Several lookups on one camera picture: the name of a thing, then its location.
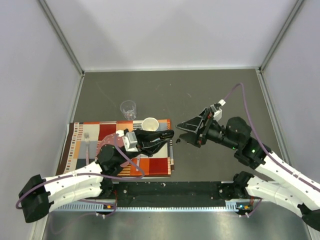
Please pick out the black earbud case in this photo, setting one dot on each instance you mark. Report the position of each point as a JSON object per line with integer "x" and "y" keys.
{"x": 167, "y": 134}

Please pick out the aluminium frame post right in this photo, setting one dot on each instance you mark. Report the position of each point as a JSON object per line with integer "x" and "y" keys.
{"x": 297, "y": 7}

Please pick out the knife with orange handle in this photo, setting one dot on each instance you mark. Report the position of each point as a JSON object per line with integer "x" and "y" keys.
{"x": 138, "y": 160}

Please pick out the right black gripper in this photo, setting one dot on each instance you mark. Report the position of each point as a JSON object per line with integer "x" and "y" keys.
{"x": 193, "y": 124}

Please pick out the white blue mug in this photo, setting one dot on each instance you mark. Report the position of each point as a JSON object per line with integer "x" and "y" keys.
{"x": 150, "y": 124}

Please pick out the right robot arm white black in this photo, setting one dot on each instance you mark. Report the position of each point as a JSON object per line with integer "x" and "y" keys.
{"x": 294, "y": 191}

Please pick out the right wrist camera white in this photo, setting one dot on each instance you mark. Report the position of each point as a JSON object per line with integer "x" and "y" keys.
{"x": 216, "y": 109}

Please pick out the aluminium frame post left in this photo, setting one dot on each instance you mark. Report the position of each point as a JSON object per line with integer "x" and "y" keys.
{"x": 60, "y": 35}

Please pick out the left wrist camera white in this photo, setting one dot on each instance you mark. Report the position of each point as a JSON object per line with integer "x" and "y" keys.
{"x": 129, "y": 139}

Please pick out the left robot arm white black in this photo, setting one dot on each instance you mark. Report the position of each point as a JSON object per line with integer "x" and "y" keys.
{"x": 40, "y": 196}

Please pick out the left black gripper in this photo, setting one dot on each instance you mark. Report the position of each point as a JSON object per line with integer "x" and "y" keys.
{"x": 145, "y": 145}

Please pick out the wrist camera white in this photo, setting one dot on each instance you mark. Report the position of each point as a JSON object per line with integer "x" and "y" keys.
{"x": 129, "y": 139}
{"x": 216, "y": 109}

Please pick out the silver fork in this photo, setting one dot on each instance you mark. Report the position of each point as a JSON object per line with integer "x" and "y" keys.
{"x": 87, "y": 145}

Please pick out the white comb cable duct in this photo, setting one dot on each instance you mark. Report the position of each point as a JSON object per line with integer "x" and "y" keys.
{"x": 79, "y": 206}

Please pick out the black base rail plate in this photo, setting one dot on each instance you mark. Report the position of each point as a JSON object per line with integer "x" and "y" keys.
{"x": 174, "y": 194}

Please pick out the aluminium frame post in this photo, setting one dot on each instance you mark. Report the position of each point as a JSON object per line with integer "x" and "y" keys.
{"x": 297, "y": 7}
{"x": 60, "y": 35}

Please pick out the pink polka dot plate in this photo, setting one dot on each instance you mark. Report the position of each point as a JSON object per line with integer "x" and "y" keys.
{"x": 111, "y": 153}

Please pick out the clear plastic cup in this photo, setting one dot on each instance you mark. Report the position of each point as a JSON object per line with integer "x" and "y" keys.
{"x": 129, "y": 110}

